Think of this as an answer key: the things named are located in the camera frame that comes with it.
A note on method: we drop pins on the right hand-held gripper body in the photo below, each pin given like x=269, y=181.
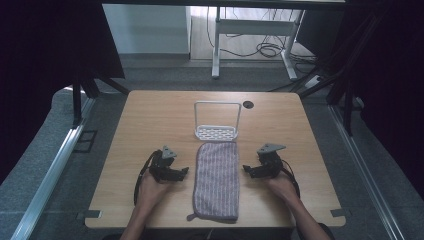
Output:
x=270, y=160

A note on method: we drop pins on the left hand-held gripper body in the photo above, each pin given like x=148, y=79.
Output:
x=162, y=166

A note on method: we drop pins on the person's left hand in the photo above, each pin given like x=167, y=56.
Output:
x=151, y=191

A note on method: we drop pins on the person's right hand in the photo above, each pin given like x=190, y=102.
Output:
x=282, y=188

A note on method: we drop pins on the grey striped towel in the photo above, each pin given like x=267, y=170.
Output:
x=216, y=181

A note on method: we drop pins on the white towel rack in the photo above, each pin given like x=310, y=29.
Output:
x=217, y=124

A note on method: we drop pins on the grey tape piece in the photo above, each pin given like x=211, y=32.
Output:
x=337, y=212
x=91, y=214

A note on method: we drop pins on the white power strip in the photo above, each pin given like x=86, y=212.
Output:
x=314, y=81

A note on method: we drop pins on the black metal stand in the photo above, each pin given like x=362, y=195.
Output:
x=340, y=83
x=78, y=96

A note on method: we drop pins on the dark curtain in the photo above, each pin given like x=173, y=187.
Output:
x=50, y=66
x=386, y=83

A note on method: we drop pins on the aluminium floor rail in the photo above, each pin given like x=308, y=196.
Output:
x=50, y=176
x=365, y=170

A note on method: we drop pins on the white desk frame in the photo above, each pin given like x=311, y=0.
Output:
x=253, y=28

